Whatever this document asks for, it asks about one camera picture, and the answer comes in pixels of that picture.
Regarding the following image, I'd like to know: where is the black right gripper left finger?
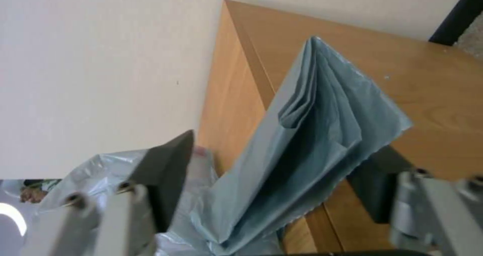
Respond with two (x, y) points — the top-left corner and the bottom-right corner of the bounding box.
(28, 130), (195, 256)

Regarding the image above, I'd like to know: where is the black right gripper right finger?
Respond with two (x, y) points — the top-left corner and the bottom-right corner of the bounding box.
(348, 148), (483, 256)

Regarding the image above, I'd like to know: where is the grey-blue garbage bag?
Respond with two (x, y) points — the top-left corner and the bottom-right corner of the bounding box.
(209, 35), (413, 254)

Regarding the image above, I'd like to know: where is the translucent grey bin liner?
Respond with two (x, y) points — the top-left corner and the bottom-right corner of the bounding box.
(37, 150), (282, 256)

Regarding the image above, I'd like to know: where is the person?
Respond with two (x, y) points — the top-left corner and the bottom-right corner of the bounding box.
(18, 179), (63, 203)

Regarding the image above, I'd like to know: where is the white rounded robot shell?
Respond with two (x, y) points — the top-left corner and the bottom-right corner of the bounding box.
(0, 201), (27, 239)

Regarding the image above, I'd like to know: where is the black metal pole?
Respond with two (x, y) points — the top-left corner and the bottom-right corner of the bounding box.
(426, 0), (483, 45)

